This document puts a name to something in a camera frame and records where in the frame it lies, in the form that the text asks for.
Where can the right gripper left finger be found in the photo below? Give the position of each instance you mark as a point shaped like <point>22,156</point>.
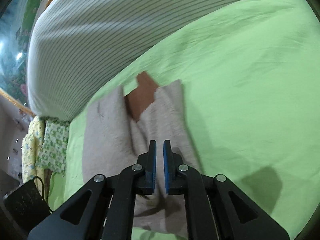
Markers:
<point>104,207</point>

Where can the beige knitted sweater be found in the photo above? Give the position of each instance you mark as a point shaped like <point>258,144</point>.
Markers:
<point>113,141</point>

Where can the grey striped duvet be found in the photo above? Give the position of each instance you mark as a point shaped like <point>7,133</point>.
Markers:
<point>77,46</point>

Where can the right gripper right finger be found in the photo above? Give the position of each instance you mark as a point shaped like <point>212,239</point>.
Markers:
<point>215,207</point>

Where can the brown garment inside sweater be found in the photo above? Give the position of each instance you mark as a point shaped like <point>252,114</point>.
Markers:
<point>138,100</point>

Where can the green bed sheet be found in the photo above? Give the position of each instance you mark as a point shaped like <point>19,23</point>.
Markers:
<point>250,77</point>

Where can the green white patterned pillow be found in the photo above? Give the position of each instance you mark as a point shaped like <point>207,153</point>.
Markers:
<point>52,154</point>

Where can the yellow patterned blanket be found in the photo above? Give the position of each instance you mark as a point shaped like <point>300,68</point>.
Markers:
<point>31,145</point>

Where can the gold framed floral painting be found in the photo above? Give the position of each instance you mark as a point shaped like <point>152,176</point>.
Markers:
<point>15,42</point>

